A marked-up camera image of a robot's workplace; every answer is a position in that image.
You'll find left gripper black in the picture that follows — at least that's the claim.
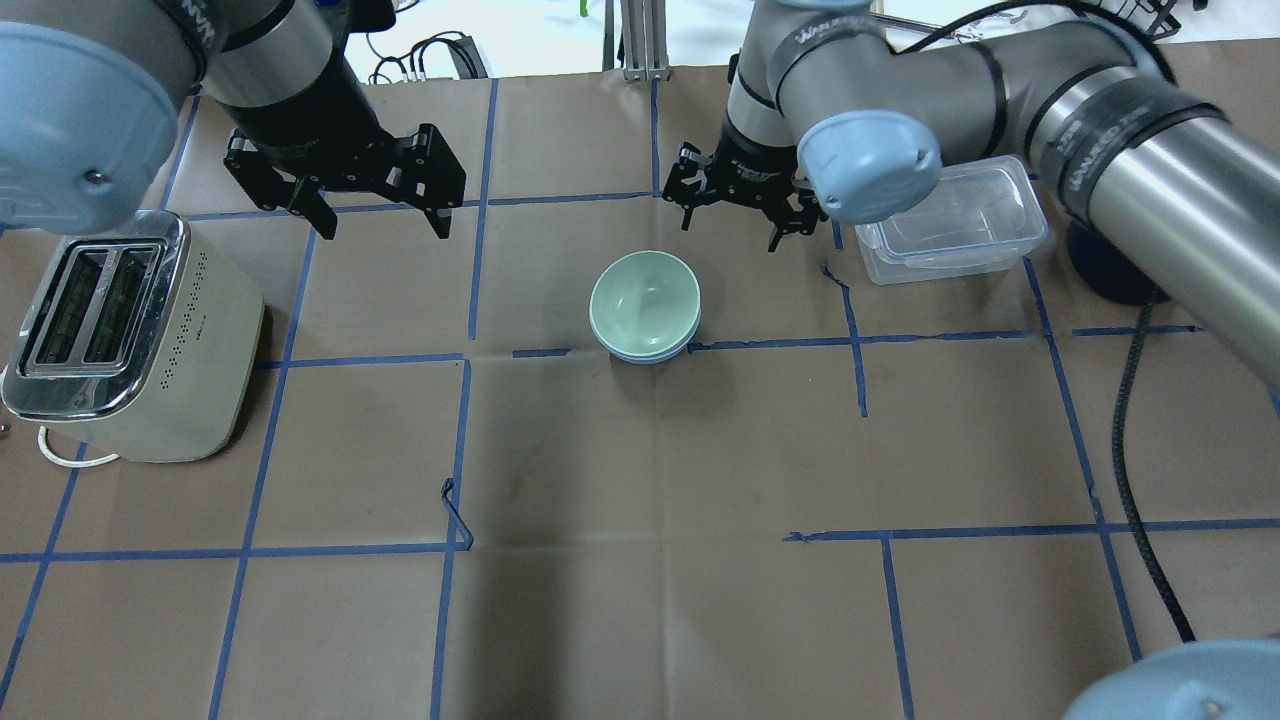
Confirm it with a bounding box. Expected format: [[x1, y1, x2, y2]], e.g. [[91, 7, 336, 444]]
[[223, 58, 467, 240]]

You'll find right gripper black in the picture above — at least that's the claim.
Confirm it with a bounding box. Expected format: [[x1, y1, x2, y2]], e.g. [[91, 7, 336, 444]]
[[662, 126, 828, 252]]

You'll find green bowl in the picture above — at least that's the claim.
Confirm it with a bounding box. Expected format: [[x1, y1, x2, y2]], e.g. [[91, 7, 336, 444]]
[[588, 250, 701, 352]]

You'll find blue bowl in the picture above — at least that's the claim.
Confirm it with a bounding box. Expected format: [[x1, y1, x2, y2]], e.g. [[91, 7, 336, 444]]
[[599, 336, 692, 366]]

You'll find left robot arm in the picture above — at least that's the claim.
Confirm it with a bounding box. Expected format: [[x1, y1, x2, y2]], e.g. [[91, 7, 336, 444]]
[[1, 1, 466, 238]]

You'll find clear plastic container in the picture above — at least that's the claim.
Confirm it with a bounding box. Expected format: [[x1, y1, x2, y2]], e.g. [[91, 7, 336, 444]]
[[854, 155, 1050, 284]]

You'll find cream toaster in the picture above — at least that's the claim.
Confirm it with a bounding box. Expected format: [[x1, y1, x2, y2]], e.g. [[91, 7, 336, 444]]
[[3, 210, 265, 462]]

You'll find dark blue saucepan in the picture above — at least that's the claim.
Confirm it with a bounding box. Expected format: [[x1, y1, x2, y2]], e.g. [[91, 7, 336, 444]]
[[1065, 220, 1170, 306]]

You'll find black cables bundle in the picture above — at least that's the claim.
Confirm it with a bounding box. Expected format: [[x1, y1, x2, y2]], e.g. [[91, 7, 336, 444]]
[[365, 26, 492, 86]]

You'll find aluminium frame post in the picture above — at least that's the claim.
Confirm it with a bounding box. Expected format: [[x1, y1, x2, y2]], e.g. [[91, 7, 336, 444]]
[[602, 1, 671, 82]]

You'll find white toaster cord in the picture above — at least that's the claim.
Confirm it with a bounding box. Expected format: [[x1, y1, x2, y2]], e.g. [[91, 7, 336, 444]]
[[37, 425, 122, 471]]

